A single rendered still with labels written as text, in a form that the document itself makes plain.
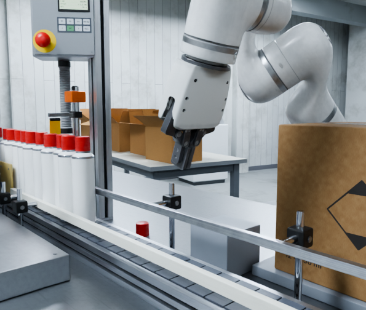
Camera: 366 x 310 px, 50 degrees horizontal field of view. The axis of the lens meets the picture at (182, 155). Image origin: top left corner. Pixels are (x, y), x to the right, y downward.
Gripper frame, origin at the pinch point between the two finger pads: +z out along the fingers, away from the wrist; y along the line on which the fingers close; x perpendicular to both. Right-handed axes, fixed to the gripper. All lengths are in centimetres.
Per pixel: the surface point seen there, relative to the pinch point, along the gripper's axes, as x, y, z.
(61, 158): -35.0, 2.9, 17.1
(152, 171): -132, -112, 84
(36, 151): -52, 2, 23
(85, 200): -25.8, 0.5, 23.5
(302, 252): 23.1, -3.0, 3.8
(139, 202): -11.6, -3.1, 16.4
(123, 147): -213, -144, 106
